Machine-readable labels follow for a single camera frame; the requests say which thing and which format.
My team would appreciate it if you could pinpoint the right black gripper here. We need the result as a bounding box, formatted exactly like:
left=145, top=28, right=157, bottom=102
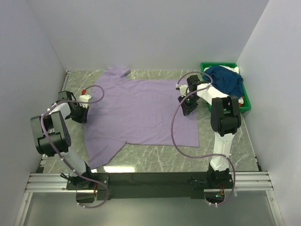
left=178, top=93, right=200, bottom=116

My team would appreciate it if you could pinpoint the purple t shirt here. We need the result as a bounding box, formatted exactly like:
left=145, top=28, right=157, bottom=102
left=83, top=68, right=199, bottom=168

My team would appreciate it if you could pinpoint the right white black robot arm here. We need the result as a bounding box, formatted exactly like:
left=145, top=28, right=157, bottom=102
left=176, top=73, right=241, bottom=188

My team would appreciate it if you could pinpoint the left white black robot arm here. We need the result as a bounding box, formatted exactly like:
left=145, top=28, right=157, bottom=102
left=30, top=91, right=94, bottom=189

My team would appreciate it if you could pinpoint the dark blue t shirt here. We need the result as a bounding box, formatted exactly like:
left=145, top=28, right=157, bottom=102
left=203, top=65, right=244, bottom=98

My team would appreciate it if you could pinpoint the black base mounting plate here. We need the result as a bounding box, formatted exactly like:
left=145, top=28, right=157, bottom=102
left=61, top=170, right=235, bottom=204

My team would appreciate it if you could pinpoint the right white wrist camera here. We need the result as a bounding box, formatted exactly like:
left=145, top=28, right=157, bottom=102
left=176, top=84, right=189, bottom=97

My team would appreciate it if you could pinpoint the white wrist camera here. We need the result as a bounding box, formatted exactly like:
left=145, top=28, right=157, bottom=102
left=176, top=84, right=189, bottom=97
left=78, top=89, right=93, bottom=108

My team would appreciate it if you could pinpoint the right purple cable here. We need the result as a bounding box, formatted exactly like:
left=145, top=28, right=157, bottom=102
left=170, top=72, right=237, bottom=209

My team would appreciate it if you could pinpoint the purple cable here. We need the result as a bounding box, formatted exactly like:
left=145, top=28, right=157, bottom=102
left=170, top=72, right=237, bottom=209
left=40, top=85, right=110, bottom=210

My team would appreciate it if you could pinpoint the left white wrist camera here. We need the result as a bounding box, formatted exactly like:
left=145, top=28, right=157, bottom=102
left=78, top=89, right=93, bottom=108

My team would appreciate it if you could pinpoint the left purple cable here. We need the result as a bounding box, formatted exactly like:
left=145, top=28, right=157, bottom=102
left=40, top=85, right=110, bottom=210

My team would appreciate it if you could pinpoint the aluminium rail frame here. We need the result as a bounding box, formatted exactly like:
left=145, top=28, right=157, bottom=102
left=14, top=70, right=285, bottom=226

